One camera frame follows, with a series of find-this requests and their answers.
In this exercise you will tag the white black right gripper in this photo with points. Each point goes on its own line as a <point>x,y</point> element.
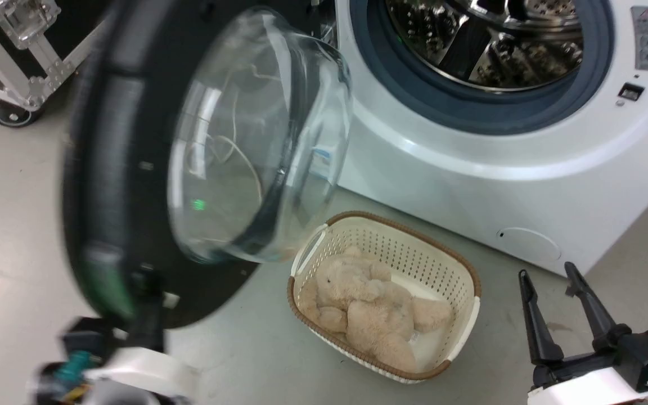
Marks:
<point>633,365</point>

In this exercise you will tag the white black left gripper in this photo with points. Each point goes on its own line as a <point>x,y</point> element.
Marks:
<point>144,374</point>

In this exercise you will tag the black washing machine door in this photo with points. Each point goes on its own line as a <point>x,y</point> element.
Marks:
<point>127,140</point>

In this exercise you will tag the white front-load washing machine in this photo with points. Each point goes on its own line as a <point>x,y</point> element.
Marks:
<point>470,185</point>

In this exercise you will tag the black door latch slot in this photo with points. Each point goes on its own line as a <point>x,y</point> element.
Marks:
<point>631,91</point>

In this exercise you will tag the steel washing machine drum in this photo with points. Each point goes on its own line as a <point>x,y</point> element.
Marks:
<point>504,50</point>

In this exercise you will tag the grey-blue rubber door gasket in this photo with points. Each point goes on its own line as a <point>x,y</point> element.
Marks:
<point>408,90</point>

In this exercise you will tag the round white filter cover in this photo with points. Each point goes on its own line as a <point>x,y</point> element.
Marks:
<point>529,244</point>

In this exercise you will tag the cream laundry basket brown rim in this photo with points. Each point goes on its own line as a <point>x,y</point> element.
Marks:
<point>448,270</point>

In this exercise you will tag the beige teddy bear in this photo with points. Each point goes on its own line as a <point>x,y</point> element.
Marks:
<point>369,315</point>

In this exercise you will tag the black caster wheel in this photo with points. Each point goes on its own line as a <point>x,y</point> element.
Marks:
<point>13,115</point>

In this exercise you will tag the metal wheeled cart frame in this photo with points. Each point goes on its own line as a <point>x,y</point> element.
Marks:
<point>31,50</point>

